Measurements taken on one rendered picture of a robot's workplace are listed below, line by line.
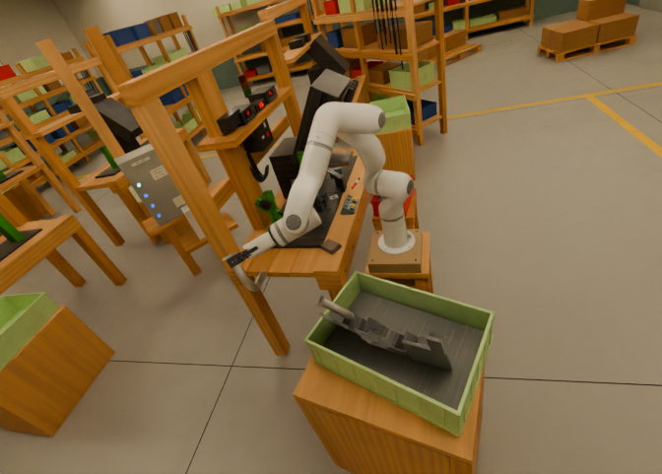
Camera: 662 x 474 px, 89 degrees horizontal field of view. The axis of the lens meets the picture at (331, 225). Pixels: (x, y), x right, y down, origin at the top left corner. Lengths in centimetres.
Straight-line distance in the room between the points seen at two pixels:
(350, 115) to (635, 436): 204
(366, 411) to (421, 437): 20
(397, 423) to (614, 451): 124
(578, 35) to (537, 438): 658
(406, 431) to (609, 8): 775
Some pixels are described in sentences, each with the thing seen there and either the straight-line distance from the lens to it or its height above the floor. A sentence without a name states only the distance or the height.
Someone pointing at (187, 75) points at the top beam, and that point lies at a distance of 187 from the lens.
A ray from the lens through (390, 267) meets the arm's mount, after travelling 169.
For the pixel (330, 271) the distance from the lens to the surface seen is 174.
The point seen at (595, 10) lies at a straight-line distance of 818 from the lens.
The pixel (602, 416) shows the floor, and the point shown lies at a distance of 241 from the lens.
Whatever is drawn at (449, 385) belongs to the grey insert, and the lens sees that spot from 138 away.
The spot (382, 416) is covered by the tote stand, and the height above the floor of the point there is 79.
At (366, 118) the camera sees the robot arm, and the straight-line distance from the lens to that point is 120.
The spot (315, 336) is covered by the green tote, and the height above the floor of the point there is 92.
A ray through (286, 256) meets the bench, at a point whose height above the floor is 88.
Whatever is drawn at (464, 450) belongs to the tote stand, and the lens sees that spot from 136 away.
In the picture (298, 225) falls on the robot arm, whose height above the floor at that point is 152.
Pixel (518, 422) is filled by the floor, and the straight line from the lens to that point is 229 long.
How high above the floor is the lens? 208
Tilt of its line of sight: 35 degrees down
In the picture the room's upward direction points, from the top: 17 degrees counter-clockwise
